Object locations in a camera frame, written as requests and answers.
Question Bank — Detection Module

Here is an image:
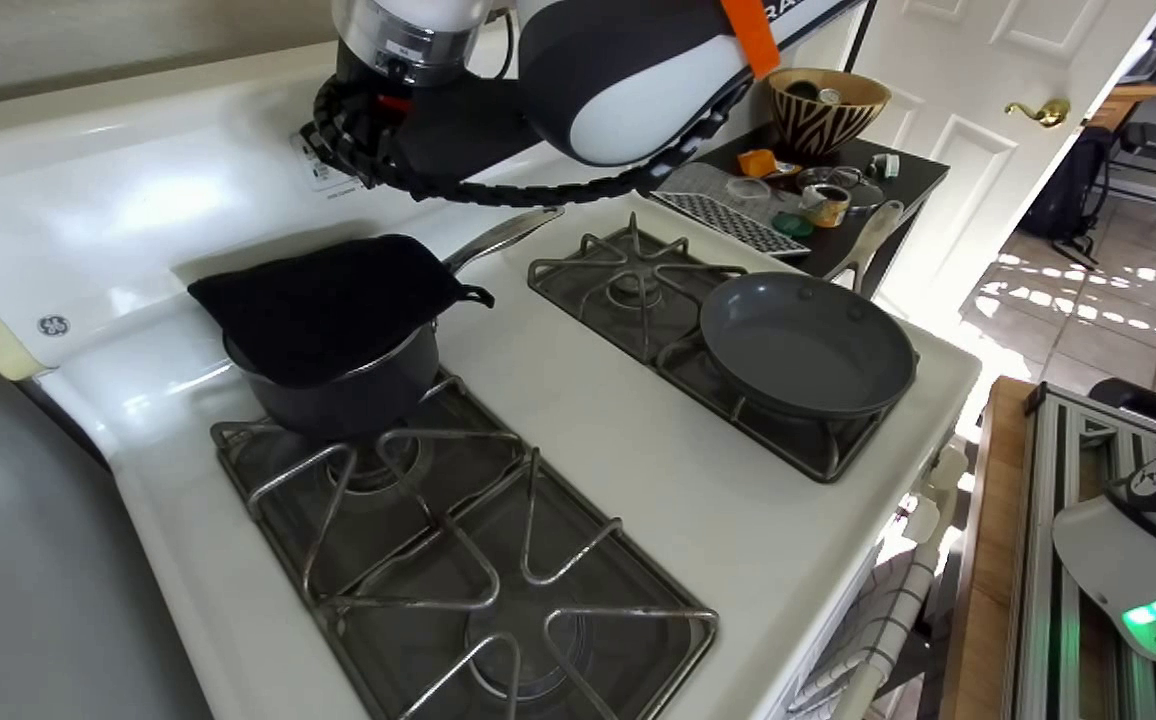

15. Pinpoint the small orange object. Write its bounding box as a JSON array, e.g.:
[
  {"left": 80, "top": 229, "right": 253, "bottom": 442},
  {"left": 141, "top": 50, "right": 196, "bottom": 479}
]
[{"left": 730, "top": 143, "right": 791, "bottom": 185}]

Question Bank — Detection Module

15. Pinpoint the checked kitchen towel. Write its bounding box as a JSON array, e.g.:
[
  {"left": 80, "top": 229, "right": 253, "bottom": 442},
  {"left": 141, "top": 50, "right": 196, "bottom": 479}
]
[{"left": 787, "top": 545, "right": 938, "bottom": 720}]

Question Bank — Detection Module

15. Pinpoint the small tan cup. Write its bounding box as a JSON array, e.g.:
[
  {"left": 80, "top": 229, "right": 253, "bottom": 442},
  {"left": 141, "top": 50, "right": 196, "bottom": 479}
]
[{"left": 807, "top": 181, "right": 859, "bottom": 231}]

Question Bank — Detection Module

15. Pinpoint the large double burner grate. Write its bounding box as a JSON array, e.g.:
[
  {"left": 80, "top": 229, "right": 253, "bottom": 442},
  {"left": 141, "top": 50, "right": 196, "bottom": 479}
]
[{"left": 208, "top": 377, "right": 725, "bottom": 720}]

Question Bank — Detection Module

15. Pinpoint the black cloth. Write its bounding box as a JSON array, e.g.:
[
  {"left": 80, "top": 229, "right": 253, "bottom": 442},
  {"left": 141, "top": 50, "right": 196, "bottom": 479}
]
[{"left": 184, "top": 231, "right": 497, "bottom": 394}]

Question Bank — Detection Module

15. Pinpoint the wooden table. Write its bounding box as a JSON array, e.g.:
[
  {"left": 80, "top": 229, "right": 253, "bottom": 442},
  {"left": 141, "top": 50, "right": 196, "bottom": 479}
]
[{"left": 1089, "top": 81, "right": 1156, "bottom": 135}]

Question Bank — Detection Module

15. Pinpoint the grid patterned mat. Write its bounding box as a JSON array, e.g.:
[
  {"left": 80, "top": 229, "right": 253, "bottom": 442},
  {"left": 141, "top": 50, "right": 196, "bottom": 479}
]
[{"left": 650, "top": 188, "right": 813, "bottom": 261}]

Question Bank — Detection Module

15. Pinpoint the orange strap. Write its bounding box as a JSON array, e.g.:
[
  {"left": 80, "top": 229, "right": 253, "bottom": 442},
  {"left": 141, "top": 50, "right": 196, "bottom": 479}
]
[{"left": 717, "top": 0, "right": 787, "bottom": 81}]

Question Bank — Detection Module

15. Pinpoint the brass door handle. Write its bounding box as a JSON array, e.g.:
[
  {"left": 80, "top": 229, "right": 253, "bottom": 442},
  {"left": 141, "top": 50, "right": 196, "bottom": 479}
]
[{"left": 1000, "top": 91, "right": 1077, "bottom": 134}]

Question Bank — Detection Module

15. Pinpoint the white gas stove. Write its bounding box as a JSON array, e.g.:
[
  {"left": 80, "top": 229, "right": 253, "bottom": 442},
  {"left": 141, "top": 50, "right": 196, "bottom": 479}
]
[{"left": 0, "top": 36, "right": 986, "bottom": 720}]

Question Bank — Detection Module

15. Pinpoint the wooden board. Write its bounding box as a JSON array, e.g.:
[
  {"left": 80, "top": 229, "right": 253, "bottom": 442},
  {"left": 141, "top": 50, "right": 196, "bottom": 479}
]
[{"left": 938, "top": 377, "right": 1046, "bottom": 720}]

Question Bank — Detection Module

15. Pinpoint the metal slatted rack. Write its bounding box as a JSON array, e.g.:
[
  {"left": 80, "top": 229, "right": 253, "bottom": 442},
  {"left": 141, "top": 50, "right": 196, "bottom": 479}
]
[{"left": 1011, "top": 386, "right": 1156, "bottom": 720}]

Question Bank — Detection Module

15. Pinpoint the dark saucepan with metal handle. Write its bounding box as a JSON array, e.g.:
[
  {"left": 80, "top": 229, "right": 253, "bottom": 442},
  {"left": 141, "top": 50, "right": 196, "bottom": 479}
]
[{"left": 218, "top": 205, "right": 567, "bottom": 444}]

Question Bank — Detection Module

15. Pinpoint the zebra patterned bowl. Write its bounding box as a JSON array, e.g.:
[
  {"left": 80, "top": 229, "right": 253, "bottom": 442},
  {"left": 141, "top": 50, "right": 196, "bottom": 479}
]
[{"left": 750, "top": 65, "right": 897, "bottom": 167}]

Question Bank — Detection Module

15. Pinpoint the small double burner grate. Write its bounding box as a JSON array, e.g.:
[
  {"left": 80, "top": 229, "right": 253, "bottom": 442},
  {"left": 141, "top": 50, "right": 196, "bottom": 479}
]
[{"left": 524, "top": 213, "right": 920, "bottom": 489}]

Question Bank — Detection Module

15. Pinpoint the white panel door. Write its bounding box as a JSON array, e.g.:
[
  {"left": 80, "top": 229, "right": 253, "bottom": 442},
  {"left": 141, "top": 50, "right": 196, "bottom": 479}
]
[{"left": 853, "top": 0, "right": 1156, "bottom": 353}]

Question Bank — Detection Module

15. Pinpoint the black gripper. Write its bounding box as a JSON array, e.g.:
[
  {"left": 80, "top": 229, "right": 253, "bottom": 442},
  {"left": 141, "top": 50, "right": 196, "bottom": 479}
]
[{"left": 387, "top": 81, "right": 544, "bottom": 188}]

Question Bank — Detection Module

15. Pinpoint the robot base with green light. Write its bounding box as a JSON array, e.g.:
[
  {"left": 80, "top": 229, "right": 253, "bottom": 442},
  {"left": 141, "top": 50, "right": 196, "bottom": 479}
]
[{"left": 1046, "top": 425, "right": 1156, "bottom": 673}]

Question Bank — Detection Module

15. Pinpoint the grey frying pan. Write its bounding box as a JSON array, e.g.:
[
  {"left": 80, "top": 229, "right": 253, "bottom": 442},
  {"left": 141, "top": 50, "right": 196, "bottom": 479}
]
[{"left": 695, "top": 196, "right": 923, "bottom": 425}]

